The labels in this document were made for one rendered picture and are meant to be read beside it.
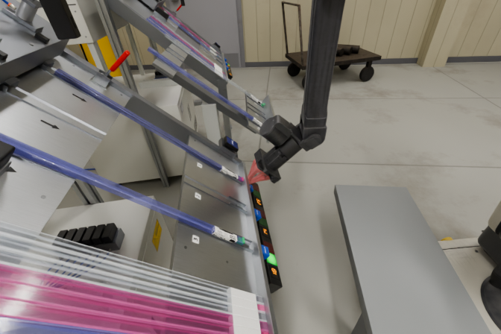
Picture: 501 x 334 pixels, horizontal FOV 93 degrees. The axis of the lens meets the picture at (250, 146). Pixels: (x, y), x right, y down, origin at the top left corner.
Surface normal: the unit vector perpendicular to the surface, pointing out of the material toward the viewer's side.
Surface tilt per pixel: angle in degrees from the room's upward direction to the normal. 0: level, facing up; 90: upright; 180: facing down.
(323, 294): 0
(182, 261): 47
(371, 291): 0
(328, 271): 0
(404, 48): 90
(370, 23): 90
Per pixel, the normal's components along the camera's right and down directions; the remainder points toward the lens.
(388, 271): -0.06, -0.81
